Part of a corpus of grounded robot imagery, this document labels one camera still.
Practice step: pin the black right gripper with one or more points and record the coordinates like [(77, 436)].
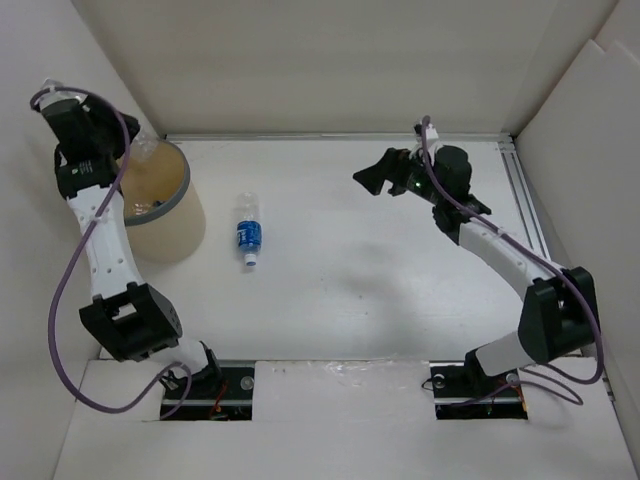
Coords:
[(392, 167)]

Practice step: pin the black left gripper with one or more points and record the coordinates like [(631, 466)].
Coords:
[(101, 112)]

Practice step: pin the clear unlabelled plastic bottle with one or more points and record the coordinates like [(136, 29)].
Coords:
[(143, 146)]

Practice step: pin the blue label bottle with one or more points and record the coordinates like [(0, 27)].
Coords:
[(135, 208), (249, 229)]

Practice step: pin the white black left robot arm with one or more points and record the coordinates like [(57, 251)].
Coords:
[(128, 317)]

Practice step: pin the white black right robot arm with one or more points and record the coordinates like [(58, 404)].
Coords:
[(559, 313)]

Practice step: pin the beige bin with grey rim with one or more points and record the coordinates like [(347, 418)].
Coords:
[(176, 227)]

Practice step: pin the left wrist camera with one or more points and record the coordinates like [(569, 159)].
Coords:
[(51, 92)]

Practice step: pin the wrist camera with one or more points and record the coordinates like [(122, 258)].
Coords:
[(51, 92), (430, 139)]

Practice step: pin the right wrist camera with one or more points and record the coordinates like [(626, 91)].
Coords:
[(430, 139)]

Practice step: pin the aluminium rail right edge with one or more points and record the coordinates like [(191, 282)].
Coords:
[(523, 198)]

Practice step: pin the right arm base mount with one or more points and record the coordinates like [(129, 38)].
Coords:
[(460, 394)]

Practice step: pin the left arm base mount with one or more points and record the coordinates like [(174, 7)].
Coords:
[(228, 399)]

